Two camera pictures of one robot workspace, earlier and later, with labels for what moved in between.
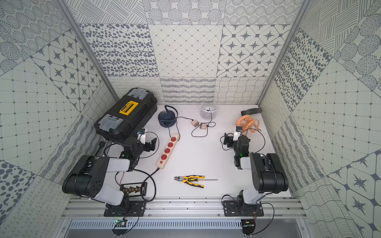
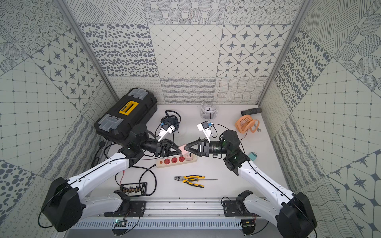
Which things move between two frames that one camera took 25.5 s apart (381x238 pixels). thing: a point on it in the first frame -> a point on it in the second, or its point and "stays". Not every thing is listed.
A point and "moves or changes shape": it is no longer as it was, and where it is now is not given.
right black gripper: (230, 140) -> (203, 148)
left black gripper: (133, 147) -> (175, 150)
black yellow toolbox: (124, 119) stays
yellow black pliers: (184, 179) stays
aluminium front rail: (94, 208) stays
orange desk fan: (248, 123) stays
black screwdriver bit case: (134, 189) stays
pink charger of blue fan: (195, 123) -> (183, 151)
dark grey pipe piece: (252, 111) stays
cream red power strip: (172, 143) moves or changes shape
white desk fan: (208, 111) stays
